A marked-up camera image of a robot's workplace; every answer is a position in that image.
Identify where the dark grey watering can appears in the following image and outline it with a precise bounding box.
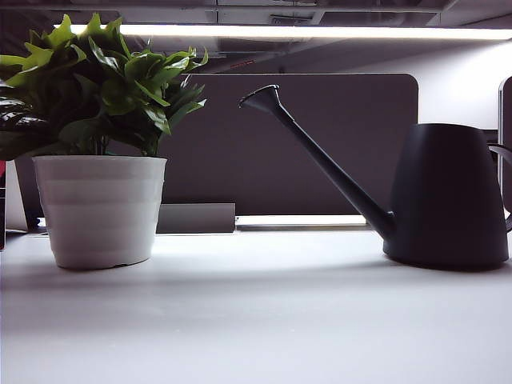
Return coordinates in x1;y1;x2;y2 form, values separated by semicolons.
238;84;512;271

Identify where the long ceiling light strip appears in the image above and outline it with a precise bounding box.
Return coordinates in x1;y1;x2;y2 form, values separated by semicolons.
54;23;512;42

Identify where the grey partition foot bracket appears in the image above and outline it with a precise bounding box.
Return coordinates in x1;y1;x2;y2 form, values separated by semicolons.
156;202;237;234

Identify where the ceiling air vent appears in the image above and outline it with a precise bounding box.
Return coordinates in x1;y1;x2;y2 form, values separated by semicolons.
270;14;317;26

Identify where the green leafy plant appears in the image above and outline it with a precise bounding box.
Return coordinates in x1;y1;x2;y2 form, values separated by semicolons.
0;12;210;162

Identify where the dark grey desk partition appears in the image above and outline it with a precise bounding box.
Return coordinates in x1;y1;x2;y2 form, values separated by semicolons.
107;73;420;217

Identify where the white board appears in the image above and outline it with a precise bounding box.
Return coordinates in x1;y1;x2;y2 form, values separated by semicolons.
4;159;31;232

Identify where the white-edged side partition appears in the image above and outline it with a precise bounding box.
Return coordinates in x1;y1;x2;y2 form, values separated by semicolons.
498;74;512;209

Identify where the white ribbed plant pot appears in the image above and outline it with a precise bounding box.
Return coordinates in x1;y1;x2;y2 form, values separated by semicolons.
31;154;168;270

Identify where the red and black object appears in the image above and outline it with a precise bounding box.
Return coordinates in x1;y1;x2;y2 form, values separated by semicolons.
0;159;7;251

